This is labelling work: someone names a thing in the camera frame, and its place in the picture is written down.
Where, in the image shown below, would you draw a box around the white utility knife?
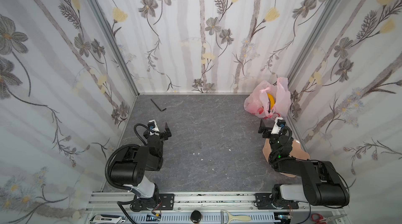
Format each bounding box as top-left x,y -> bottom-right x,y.
89,214 -> 126,224

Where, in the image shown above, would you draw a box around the black round knob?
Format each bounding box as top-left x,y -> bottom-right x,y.
190,210 -> 203,224

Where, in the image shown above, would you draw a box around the peach leaf-shaped plate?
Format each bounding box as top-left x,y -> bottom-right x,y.
262,136 -> 310,178

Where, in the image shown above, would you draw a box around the yellow fake banana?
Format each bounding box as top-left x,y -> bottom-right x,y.
267,93 -> 275,111

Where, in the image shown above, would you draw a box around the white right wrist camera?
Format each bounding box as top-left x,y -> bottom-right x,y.
271,117 -> 286,135

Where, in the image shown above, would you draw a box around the black hex key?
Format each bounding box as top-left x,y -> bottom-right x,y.
150,99 -> 166,112

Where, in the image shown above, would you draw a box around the aluminium mounting rail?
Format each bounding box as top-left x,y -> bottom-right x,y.
84,192 -> 348,215

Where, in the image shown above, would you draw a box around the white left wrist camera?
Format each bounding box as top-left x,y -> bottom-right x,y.
147,119 -> 160,135

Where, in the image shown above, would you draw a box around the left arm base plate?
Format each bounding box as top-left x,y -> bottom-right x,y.
130,194 -> 175,212

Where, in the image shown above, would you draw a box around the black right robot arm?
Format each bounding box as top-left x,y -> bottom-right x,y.
258,117 -> 350,208

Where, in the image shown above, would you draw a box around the pink plastic bag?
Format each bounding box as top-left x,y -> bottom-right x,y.
244,78 -> 291,119

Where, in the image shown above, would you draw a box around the white slotted cable duct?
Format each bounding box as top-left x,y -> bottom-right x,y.
130,211 -> 281,224

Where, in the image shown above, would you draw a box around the red handled scissors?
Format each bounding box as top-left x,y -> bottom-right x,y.
311,213 -> 346,224

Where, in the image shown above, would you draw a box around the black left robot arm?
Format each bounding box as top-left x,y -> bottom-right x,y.
105,120 -> 172,211

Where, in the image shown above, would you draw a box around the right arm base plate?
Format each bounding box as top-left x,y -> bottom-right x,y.
253,193 -> 299,210

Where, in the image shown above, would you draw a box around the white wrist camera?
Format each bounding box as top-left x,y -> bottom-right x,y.
147,119 -> 160,135
271,117 -> 286,135

